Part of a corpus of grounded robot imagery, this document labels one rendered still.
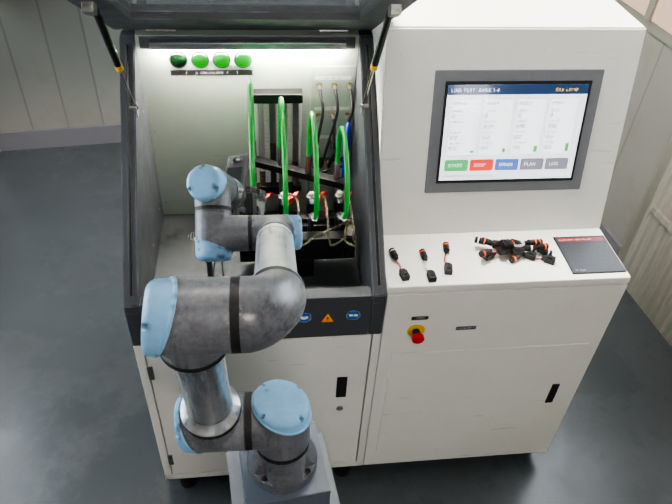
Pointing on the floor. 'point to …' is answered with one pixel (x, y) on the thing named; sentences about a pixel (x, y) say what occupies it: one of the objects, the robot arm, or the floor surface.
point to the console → (458, 320)
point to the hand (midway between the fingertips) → (256, 200)
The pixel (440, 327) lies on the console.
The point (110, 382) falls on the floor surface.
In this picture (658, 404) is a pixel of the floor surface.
